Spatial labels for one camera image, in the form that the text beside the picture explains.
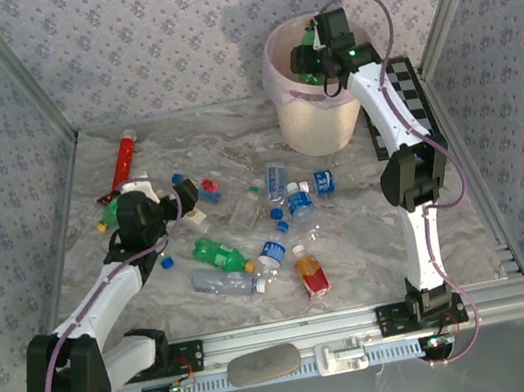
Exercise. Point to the green plastic bottle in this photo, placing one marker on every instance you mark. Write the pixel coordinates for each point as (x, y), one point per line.
(310, 80)

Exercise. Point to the cloudy bottle cream label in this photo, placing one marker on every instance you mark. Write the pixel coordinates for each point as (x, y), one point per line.
(198, 222)

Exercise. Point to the Fiji bottle blue cap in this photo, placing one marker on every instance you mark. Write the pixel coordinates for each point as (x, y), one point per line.
(210, 192)

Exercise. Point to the clear bottle green neck label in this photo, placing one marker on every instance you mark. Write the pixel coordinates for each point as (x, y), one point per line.
(246, 209)

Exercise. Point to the green soda bottle yellow cap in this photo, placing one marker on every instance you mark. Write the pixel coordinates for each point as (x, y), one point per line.
(214, 254)

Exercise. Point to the clear bottle blue barcode label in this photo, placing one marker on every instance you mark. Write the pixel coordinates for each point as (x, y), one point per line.
(275, 181)

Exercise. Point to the clear bottle white cap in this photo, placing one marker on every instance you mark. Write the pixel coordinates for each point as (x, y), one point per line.
(222, 284)

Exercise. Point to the crushed clear bottle blue label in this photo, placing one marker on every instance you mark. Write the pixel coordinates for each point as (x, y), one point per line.
(272, 251)

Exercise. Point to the blue label bottle white cap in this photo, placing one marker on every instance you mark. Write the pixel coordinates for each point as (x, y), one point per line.
(301, 204)
(325, 183)

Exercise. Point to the crushed clear plastic bottle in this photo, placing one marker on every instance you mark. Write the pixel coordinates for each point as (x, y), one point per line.
(317, 234)

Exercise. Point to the orange drink bottle red label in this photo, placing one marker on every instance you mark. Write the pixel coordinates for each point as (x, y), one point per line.
(312, 276)

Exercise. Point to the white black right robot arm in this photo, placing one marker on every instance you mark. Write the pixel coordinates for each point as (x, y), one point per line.
(421, 249)

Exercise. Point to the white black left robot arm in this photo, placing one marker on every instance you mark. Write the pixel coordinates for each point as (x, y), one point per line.
(102, 295)

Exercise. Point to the pink translucent bin liner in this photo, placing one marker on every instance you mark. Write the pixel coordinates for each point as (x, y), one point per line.
(270, 85)

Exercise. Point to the cream ribbed plastic bin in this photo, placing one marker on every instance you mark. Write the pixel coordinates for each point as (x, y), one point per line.
(318, 125)

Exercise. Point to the black grey chessboard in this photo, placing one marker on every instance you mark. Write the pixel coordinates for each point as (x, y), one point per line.
(405, 74)

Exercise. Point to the red scraper tool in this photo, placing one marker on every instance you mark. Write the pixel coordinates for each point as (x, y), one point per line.
(123, 159)

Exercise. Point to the grey oval stone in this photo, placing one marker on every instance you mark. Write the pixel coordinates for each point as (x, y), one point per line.
(264, 365)

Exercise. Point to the black right circuit board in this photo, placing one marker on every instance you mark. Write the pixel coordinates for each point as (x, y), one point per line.
(437, 342)

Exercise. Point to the aluminium table side rail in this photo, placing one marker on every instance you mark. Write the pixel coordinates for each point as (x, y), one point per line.
(67, 190)
(494, 216)

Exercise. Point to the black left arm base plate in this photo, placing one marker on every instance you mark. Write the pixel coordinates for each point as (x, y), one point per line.
(193, 352)

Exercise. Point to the aluminium frame cross rail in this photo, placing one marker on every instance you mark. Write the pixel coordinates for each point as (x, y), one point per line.
(291, 333)

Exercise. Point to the silver metal latch bracket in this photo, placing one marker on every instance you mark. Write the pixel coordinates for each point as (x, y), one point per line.
(341, 357)

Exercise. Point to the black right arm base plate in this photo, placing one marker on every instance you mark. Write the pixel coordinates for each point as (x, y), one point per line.
(390, 320)

